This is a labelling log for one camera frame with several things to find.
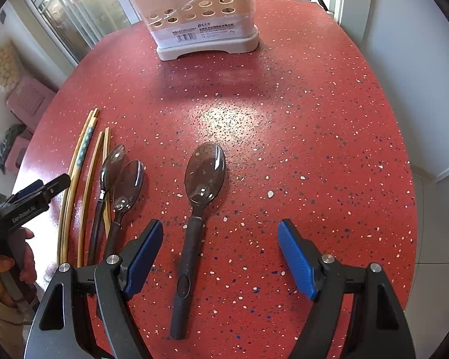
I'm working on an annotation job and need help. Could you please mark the person's left hand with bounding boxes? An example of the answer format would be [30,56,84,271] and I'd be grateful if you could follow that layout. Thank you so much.
[0,228,37,308]

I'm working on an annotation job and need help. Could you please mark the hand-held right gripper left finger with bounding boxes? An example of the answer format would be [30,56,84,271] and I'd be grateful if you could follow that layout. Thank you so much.
[24,219,164,359]

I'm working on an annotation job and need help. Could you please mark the glass sliding door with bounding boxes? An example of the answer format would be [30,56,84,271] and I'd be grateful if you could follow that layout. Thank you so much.
[20,0,135,66]

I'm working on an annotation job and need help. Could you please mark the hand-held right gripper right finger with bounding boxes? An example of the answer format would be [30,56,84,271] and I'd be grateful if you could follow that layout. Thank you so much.
[277,219,423,359]

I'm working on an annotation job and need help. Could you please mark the yellowish bag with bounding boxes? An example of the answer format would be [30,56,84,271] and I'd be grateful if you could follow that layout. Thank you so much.
[0,40,24,91]

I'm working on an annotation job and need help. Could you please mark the blue patterned bamboo chopstick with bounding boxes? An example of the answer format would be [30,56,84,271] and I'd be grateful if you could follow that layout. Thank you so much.
[62,117,98,264]
[57,108,100,264]

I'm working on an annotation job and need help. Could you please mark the small translucent grey spoon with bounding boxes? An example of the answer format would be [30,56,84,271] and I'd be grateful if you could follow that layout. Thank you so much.
[87,144,127,267]
[103,159,145,260]

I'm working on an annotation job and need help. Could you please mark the plain bamboo chopstick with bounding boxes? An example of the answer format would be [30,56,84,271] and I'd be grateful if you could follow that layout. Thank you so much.
[77,131,104,268]
[102,127,112,238]

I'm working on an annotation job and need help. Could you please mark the large translucent grey spoon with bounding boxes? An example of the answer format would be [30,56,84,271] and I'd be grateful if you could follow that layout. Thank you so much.
[169,142,226,340]

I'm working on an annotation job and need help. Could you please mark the beige plastic utensil holder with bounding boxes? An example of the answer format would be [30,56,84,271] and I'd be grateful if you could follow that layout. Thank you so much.
[126,0,260,61]

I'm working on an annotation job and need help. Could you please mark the person's left forearm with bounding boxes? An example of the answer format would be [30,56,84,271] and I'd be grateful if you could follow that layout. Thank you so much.
[0,286,36,346]

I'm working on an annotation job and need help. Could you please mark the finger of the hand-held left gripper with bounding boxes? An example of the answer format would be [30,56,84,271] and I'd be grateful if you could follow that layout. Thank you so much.
[12,174,73,200]

